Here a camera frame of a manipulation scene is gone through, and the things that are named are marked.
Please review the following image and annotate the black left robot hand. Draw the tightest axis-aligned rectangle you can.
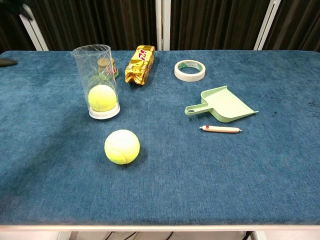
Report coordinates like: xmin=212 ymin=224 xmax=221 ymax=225
xmin=0 ymin=0 xmax=34 ymax=67

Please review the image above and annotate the yellow tennis ball with print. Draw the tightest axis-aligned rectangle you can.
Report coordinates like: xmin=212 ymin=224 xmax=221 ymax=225
xmin=87 ymin=84 xmax=118 ymax=112

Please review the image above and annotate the plain yellow tennis ball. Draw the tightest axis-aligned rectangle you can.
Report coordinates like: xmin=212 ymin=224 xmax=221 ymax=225
xmin=104 ymin=129 xmax=141 ymax=166

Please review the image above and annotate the clear plastic tube container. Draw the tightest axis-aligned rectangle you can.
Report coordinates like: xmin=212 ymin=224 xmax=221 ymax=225
xmin=71 ymin=44 xmax=121 ymax=120

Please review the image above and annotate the dark pleated curtain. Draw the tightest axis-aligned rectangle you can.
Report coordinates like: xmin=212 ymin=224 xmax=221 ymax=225
xmin=0 ymin=0 xmax=320 ymax=52

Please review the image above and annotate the small jar with green label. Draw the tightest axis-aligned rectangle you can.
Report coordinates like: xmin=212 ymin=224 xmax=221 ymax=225
xmin=96 ymin=57 xmax=119 ymax=78

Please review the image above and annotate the gold foil snack package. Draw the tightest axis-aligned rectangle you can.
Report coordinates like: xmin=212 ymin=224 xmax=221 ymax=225
xmin=124 ymin=44 xmax=156 ymax=87

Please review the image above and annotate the white tape roll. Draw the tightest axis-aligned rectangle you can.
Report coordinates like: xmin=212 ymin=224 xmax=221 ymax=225
xmin=174 ymin=59 xmax=207 ymax=83

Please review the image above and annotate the blue table cloth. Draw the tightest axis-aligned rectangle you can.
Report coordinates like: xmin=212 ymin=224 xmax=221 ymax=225
xmin=0 ymin=50 xmax=320 ymax=227

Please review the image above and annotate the light green plastic dustpan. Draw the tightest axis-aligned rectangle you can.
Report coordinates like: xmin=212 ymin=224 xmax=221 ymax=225
xmin=184 ymin=85 xmax=260 ymax=124

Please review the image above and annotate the pink wrapped sausage stick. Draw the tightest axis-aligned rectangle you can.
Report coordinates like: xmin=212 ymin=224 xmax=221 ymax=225
xmin=199 ymin=124 xmax=243 ymax=134

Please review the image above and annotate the white slanted frame post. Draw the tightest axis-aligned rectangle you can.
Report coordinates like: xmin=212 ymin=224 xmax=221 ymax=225
xmin=253 ymin=0 xmax=281 ymax=51
xmin=19 ymin=12 xmax=49 ymax=52

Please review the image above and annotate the white upright frame post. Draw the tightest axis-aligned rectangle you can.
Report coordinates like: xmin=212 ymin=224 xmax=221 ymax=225
xmin=155 ymin=0 xmax=172 ymax=51

